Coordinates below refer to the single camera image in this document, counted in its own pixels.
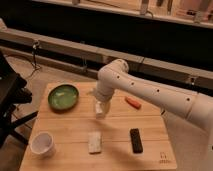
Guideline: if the green ceramic bowl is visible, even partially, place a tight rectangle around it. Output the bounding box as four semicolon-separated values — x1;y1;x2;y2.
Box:
48;84;79;111

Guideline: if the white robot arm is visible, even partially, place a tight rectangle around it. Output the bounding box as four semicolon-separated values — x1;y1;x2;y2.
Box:
94;59;213;133

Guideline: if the small white bottle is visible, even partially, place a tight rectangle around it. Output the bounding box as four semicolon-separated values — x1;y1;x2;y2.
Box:
95;103;103;118

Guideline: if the orange carrot-shaped object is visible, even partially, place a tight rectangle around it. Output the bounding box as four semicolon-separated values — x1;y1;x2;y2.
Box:
125;97;141;110

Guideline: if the white rectangular sponge block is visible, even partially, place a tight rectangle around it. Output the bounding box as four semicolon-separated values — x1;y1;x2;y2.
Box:
88;132;101;154

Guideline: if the black rectangular remote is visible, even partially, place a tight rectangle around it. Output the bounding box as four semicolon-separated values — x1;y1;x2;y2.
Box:
130;129;143;153

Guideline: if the white paper cup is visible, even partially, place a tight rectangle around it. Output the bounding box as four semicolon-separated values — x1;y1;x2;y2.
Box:
30;132;55;157

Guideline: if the black equipment stand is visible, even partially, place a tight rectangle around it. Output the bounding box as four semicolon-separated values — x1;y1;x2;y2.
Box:
0;50;37;148

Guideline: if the black cable on floor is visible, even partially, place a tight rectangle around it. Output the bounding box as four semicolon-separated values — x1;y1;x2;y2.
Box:
26;39;43;79

